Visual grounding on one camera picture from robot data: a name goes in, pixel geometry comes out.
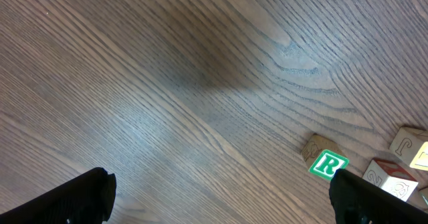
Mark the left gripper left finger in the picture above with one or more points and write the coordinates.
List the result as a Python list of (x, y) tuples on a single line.
[(88, 198)]

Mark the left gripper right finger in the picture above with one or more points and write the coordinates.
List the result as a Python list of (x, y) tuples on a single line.
[(356, 201)]

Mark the white block blue side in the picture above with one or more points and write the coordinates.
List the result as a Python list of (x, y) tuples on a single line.
[(390, 177)]

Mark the green R block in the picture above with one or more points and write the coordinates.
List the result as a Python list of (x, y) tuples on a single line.
[(323, 157)]

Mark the yellow top block front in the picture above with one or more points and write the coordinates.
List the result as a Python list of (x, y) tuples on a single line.
[(410, 145)]

